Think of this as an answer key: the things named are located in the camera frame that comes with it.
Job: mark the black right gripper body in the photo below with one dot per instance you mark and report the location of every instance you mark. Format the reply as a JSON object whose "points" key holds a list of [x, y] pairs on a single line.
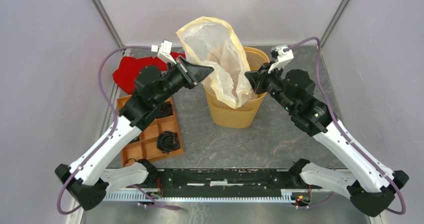
{"points": [[272, 82]]}

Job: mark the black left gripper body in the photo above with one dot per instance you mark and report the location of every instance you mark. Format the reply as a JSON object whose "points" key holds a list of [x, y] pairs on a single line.
{"points": [[177, 79]]}

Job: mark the cream plastic trash bag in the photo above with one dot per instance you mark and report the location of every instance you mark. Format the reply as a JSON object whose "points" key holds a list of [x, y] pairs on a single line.
{"points": [[212, 42]]}

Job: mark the yellow mesh trash bin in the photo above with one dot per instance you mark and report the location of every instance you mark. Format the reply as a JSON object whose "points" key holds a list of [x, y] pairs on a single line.
{"points": [[242, 117]]}

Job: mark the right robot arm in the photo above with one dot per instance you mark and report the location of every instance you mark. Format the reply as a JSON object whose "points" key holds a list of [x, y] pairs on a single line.
{"points": [[369, 185]]}

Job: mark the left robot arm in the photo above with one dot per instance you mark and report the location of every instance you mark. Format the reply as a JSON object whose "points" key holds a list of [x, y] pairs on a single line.
{"points": [[87, 179]]}

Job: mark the black rolled bag upper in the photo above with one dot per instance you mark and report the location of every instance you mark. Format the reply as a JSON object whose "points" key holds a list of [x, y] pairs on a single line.
{"points": [[166, 110]]}

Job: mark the black rolled bag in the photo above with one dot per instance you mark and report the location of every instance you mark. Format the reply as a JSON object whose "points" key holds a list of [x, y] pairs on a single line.
{"points": [[166, 110], [167, 142]]}

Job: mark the red cloth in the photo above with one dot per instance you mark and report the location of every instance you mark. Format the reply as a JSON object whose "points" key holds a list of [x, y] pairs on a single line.
{"points": [[129, 69]]}

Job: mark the black rolled bag lower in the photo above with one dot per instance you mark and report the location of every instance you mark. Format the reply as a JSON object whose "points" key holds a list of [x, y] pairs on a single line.
{"points": [[167, 142]]}

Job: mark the orange compartment tray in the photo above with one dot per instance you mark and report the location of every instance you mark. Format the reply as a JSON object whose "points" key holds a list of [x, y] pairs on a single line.
{"points": [[144, 145]]}

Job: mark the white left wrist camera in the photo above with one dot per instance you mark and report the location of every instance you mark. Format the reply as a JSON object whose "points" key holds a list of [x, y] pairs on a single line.
{"points": [[164, 56]]}

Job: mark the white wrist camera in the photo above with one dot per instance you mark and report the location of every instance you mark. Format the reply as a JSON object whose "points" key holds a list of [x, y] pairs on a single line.
{"points": [[164, 56], [281, 55]]}

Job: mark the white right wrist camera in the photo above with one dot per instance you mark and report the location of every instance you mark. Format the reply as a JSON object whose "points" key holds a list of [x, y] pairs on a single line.
{"points": [[281, 55]]}

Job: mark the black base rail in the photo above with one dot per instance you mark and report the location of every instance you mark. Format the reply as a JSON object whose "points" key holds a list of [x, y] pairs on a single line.
{"points": [[221, 182]]}

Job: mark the white slotted cable duct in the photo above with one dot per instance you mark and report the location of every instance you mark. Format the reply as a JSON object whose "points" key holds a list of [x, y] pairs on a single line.
{"points": [[137, 196]]}

